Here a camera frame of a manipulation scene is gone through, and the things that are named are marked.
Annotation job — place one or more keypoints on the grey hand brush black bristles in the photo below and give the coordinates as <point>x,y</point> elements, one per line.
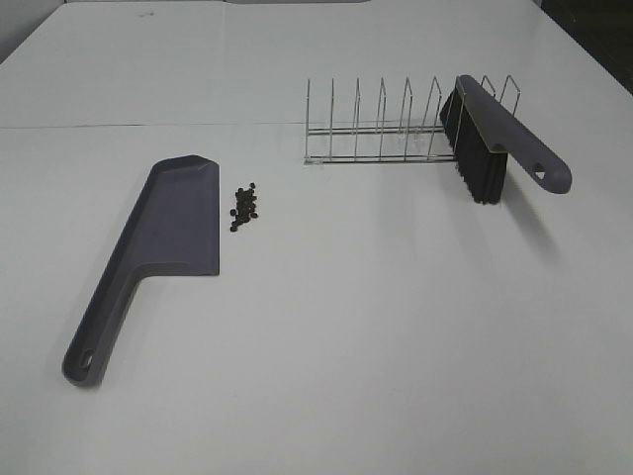
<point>483,135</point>

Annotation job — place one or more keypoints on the chrome wire dish rack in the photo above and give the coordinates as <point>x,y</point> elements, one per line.
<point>393,128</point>

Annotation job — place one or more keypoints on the grey plastic dustpan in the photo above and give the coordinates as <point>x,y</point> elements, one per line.
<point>172,230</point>

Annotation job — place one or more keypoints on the pile of coffee beans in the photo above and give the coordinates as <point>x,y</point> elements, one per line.
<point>244,209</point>

